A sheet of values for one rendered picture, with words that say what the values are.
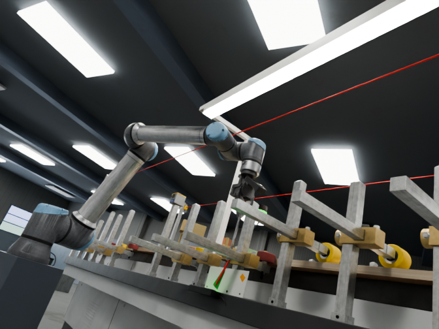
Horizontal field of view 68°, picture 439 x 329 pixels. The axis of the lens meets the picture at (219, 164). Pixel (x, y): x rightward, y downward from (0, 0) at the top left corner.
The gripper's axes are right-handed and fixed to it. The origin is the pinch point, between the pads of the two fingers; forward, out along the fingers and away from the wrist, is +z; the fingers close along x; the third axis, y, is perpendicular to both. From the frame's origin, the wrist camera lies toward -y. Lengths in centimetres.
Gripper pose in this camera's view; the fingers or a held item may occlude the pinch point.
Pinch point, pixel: (240, 215)
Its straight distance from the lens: 137.6
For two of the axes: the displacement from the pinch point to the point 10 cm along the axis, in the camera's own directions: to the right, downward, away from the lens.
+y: -5.9, 1.6, 7.9
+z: -2.8, 8.8, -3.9
